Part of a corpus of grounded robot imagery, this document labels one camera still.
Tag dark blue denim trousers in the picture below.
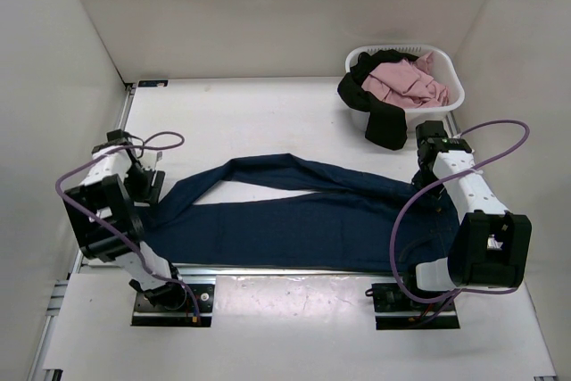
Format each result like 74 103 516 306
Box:
138 153 459 272

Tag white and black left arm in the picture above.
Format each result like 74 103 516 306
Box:
55 129 189 311

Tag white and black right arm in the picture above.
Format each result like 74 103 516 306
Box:
397 120 532 310

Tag black garment over basket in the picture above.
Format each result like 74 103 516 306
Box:
337 49 418 151

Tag pink garment in basket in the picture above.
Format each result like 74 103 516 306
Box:
362 52 450 110

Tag white plastic laundry basket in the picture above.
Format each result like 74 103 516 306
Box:
345 44 465 131

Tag blue white label sticker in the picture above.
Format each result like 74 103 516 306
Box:
137 79 169 87

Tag aluminium frame rail right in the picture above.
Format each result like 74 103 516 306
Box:
446 112 462 137

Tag aluminium frame rail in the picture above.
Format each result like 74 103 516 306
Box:
446 112 462 137
111 82 137 131

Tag aluminium frame rail left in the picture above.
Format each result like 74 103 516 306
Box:
111 82 137 131

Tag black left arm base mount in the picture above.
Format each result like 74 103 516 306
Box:
131 277 216 328

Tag aluminium front rail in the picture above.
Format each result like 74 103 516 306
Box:
46 259 395 316

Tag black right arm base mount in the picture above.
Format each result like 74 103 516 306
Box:
365 283 460 331

